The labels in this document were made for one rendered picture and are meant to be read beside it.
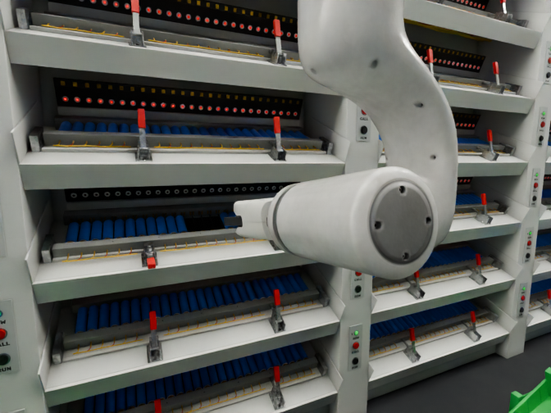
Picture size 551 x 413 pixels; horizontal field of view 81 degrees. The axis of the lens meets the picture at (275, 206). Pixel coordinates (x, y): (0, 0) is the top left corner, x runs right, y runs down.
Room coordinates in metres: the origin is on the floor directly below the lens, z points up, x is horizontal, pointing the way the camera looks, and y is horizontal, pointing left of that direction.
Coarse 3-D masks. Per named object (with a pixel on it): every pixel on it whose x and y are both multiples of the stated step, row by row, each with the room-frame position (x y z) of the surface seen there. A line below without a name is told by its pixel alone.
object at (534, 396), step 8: (544, 384) 0.73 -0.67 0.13; (536, 392) 0.71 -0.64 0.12; (544, 392) 0.73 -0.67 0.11; (528, 400) 0.70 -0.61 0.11; (536, 400) 0.72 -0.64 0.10; (544, 400) 0.73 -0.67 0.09; (520, 408) 0.69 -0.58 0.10; (528, 408) 0.70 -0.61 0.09; (536, 408) 0.71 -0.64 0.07; (544, 408) 0.71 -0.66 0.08
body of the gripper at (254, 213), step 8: (248, 200) 0.42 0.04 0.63; (256, 200) 0.39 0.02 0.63; (264, 200) 0.38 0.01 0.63; (240, 208) 0.41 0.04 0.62; (248, 208) 0.39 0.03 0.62; (256, 208) 0.37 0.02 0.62; (264, 208) 0.36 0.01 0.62; (248, 216) 0.38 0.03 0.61; (256, 216) 0.37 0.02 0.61; (264, 216) 0.36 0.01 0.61; (248, 224) 0.39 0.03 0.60; (256, 224) 0.37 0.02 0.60; (264, 224) 0.36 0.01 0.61; (240, 232) 0.41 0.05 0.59; (248, 232) 0.39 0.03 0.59; (256, 232) 0.37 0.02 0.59; (264, 232) 0.36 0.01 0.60
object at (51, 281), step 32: (64, 224) 0.66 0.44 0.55; (32, 256) 0.51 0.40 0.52; (128, 256) 0.59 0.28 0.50; (160, 256) 0.61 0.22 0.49; (192, 256) 0.62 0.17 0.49; (224, 256) 0.64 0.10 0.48; (256, 256) 0.66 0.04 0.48; (288, 256) 0.69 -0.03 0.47; (64, 288) 0.52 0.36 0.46; (96, 288) 0.54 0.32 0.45; (128, 288) 0.57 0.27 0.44
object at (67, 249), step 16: (96, 240) 0.59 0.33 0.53; (112, 240) 0.59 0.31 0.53; (128, 240) 0.60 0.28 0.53; (144, 240) 0.61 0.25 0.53; (160, 240) 0.62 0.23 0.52; (176, 240) 0.63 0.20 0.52; (192, 240) 0.65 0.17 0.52; (208, 240) 0.66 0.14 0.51; (256, 240) 0.69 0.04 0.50; (80, 256) 0.56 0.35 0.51; (112, 256) 0.57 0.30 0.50
